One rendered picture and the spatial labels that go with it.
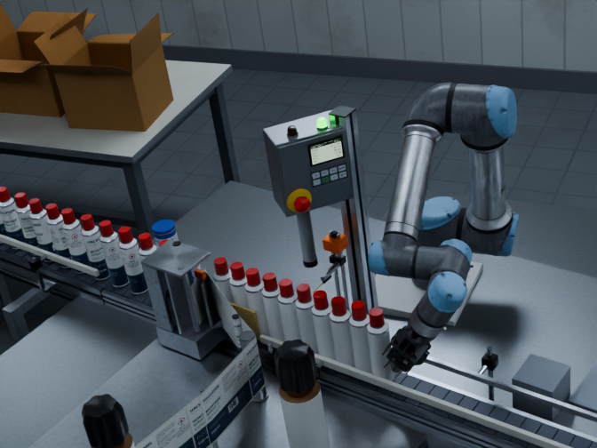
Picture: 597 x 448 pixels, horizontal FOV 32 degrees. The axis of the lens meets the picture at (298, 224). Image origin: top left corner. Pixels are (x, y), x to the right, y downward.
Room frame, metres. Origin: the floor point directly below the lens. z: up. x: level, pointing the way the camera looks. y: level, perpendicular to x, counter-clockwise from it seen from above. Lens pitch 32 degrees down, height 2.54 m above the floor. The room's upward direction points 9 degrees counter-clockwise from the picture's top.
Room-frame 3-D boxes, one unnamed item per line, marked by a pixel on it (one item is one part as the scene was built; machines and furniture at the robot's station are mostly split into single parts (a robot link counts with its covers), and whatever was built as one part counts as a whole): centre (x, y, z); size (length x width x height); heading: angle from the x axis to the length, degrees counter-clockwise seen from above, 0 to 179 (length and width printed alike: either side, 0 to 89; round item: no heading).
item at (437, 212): (2.29, -0.37, 1.02); 0.13 x 0.12 x 0.14; 66
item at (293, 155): (2.08, -0.05, 1.38); 0.17 x 0.10 x 0.19; 104
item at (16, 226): (2.75, 0.86, 0.98); 0.05 x 0.05 x 0.20
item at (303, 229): (2.13, -0.01, 1.18); 0.04 x 0.04 x 0.21
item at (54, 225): (2.60, 0.69, 0.98); 0.05 x 0.05 x 0.20
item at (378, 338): (1.88, -0.14, 0.98); 0.05 x 0.05 x 0.20
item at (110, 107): (3.81, 0.63, 0.97); 0.51 x 0.42 x 0.37; 156
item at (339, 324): (1.95, -0.06, 0.98); 0.05 x 0.05 x 0.20
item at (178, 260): (2.15, 0.31, 1.14); 0.14 x 0.11 x 0.01; 49
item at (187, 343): (2.15, 0.31, 1.01); 0.14 x 0.13 x 0.26; 49
